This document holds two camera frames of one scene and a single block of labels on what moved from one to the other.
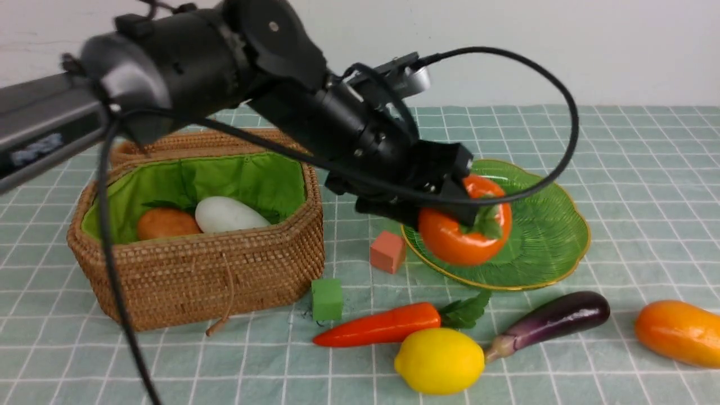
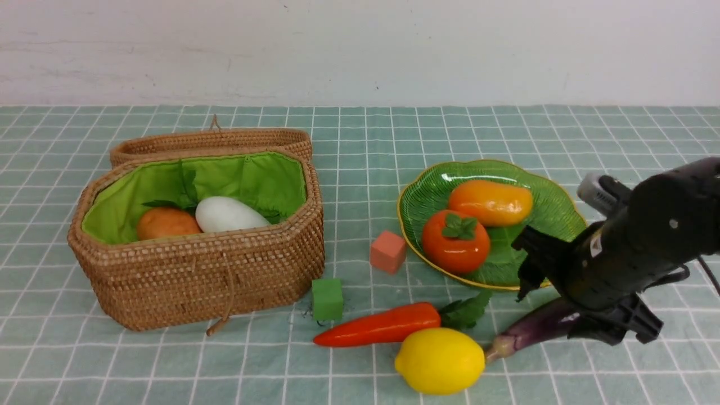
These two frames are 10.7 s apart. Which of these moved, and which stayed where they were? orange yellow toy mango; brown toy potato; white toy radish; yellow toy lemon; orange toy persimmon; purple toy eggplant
Moved: orange yellow toy mango; orange toy persimmon
Stayed: brown toy potato; white toy radish; yellow toy lemon; purple toy eggplant
